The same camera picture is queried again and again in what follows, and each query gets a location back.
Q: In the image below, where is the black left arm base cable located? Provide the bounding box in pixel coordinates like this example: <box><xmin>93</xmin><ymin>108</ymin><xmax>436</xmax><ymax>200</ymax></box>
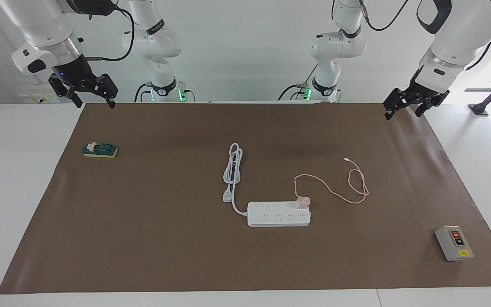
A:
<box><xmin>277</xmin><ymin>64</ymin><xmax>319</xmax><ymax>101</ymax></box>

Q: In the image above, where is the grey push button switch box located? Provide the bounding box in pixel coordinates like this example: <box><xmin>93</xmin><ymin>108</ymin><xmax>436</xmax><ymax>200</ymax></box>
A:
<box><xmin>435</xmin><ymin>226</ymin><xmax>475</xmax><ymax>262</ymax></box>

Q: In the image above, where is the white power strip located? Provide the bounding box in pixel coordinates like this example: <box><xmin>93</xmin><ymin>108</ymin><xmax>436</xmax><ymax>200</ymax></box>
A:
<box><xmin>247</xmin><ymin>201</ymin><xmax>312</xmax><ymax>227</ymax></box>

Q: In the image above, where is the black arm base cable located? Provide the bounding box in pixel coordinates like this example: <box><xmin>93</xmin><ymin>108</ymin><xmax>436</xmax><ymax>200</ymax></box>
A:
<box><xmin>134</xmin><ymin>82</ymin><xmax>150</xmax><ymax>103</ymax></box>
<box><xmin>277</xmin><ymin>64</ymin><xmax>319</xmax><ymax>101</ymax></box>

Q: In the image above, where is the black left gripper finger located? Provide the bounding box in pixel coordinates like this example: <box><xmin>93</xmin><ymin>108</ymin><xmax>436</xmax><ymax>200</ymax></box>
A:
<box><xmin>383</xmin><ymin>88</ymin><xmax>413</xmax><ymax>121</ymax></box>
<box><xmin>415</xmin><ymin>101</ymin><xmax>437</xmax><ymax>118</ymax></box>

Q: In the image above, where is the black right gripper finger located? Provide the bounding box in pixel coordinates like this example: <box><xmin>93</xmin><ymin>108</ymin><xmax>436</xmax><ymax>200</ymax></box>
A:
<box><xmin>94</xmin><ymin>73</ymin><xmax>119</xmax><ymax>110</ymax></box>
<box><xmin>48</xmin><ymin>73</ymin><xmax>83</xmax><ymax>109</ymax></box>

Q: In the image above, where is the brown paper mat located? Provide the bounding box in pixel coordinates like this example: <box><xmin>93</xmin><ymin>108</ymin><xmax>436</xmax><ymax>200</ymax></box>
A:
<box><xmin>0</xmin><ymin>102</ymin><xmax>491</xmax><ymax>295</ymax></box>

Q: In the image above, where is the white power strip cord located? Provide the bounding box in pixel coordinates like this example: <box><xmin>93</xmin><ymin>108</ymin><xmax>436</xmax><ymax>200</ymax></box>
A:
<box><xmin>222</xmin><ymin>143</ymin><xmax>249</xmax><ymax>216</ymax></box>

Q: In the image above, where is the pink charging cable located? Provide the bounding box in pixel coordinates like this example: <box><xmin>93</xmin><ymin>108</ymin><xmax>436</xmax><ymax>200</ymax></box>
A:
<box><xmin>294</xmin><ymin>158</ymin><xmax>370</xmax><ymax>205</ymax></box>

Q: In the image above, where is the black right arm base cable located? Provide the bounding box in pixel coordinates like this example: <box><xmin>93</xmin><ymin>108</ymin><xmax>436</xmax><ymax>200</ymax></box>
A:
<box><xmin>134</xmin><ymin>82</ymin><xmax>150</xmax><ymax>103</ymax></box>

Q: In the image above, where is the white box with yellow labels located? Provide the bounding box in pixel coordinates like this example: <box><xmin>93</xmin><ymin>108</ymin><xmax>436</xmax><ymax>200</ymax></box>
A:
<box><xmin>19</xmin><ymin>85</ymin><xmax>61</xmax><ymax>104</ymax></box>

